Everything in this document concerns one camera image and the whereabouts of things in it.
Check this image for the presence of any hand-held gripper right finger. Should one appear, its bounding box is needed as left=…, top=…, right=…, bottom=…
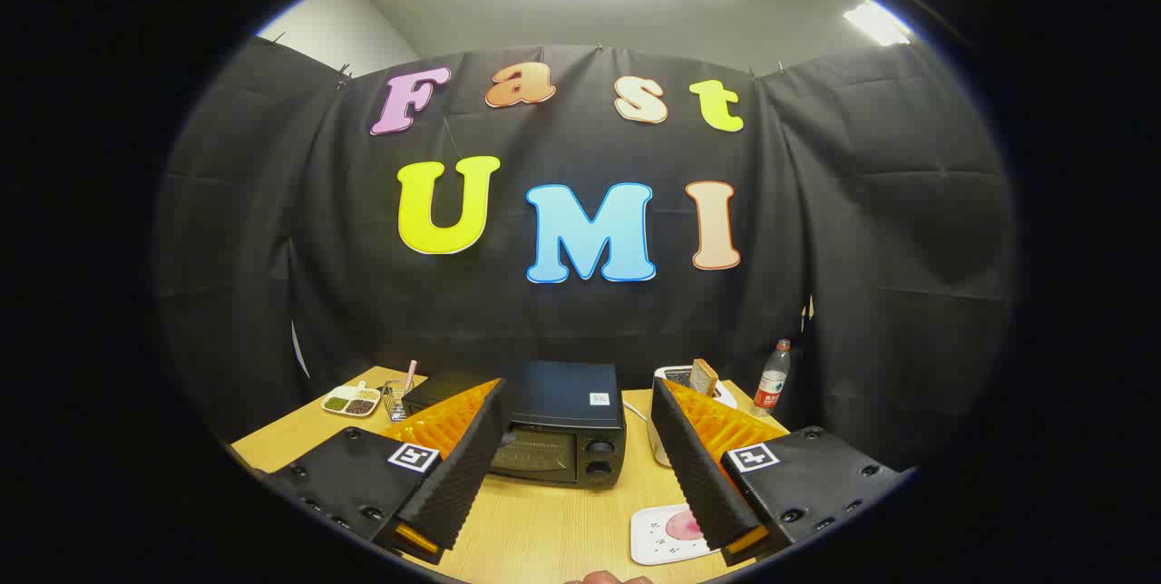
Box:
left=650, top=377, right=912, bottom=567

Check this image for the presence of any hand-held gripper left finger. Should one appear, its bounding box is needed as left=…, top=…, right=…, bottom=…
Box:
left=263, top=377, right=509, bottom=565

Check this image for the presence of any white pop-up toaster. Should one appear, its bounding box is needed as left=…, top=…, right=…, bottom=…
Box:
left=649, top=365, right=737, bottom=467

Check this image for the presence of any narrow ceiling light panel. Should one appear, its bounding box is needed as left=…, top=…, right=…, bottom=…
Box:
left=844, top=1, right=912, bottom=47

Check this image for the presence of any small metal wire basket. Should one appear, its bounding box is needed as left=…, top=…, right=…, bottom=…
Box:
left=381, top=360, right=420, bottom=423

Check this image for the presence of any black toaster oven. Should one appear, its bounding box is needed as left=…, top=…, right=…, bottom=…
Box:
left=402, top=360, right=627, bottom=489

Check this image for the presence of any clear water bottle red label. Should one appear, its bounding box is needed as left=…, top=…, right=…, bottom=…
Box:
left=751, top=339, right=792, bottom=417

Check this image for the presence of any white divided snack dish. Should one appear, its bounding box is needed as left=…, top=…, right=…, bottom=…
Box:
left=321, top=381, right=382, bottom=418

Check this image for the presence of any white square plate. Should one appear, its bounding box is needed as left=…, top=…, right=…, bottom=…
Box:
left=630, top=502, right=722, bottom=567

